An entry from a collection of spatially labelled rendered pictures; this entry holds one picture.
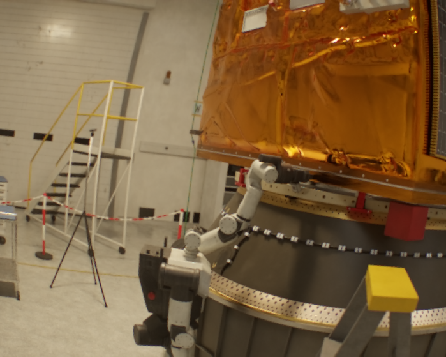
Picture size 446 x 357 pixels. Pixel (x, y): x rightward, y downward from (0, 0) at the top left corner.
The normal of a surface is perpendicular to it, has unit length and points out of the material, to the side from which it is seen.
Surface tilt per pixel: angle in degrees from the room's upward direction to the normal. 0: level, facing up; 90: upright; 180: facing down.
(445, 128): 90
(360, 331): 87
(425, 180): 94
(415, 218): 90
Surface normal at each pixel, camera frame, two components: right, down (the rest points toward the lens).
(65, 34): 0.49, 0.11
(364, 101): -0.88, -0.11
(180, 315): 0.07, 0.06
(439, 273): 0.22, -0.40
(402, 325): -0.24, -0.04
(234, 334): -0.72, -0.07
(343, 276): -0.26, -0.47
